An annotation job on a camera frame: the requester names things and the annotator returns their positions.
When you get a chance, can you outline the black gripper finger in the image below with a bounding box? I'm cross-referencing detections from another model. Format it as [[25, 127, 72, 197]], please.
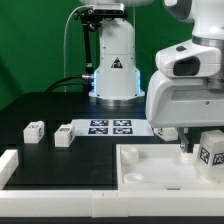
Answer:
[[177, 128, 189, 153]]

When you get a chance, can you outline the white square tabletop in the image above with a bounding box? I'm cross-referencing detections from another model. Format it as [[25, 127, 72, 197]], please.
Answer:
[[116, 144, 224, 191]]

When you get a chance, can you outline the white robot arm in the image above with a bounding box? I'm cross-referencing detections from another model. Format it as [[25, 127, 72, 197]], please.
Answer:
[[146, 0, 224, 153]]

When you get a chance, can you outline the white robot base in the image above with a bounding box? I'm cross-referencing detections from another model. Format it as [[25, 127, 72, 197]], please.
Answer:
[[89, 18, 145, 106]]

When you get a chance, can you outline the sheet with four tags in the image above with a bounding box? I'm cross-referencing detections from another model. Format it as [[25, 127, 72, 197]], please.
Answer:
[[72, 119, 153, 136]]

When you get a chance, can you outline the white front fence wall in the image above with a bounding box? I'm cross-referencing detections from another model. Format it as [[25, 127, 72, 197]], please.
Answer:
[[0, 190, 224, 218]]

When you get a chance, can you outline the white fence wall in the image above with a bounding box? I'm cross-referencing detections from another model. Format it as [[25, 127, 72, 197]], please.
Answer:
[[0, 149, 19, 190], [0, 190, 224, 218]]

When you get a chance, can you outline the black cable bundle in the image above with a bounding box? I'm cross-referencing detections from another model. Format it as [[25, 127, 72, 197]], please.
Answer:
[[45, 74, 95, 93]]

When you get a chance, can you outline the black camera stand pole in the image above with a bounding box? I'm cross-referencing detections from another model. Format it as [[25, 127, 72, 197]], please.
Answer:
[[74, 9, 100, 75]]

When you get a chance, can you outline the black camera on stand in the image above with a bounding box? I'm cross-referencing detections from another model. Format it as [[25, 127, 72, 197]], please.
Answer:
[[93, 3, 125, 17]]

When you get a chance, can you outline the white cable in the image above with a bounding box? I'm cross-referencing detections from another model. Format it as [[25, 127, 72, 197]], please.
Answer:
[[62, 4, 88, 93]]

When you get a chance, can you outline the white left fence wall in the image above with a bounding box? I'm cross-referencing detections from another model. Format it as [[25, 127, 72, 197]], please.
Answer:
[[0, 149, 19, 190]]

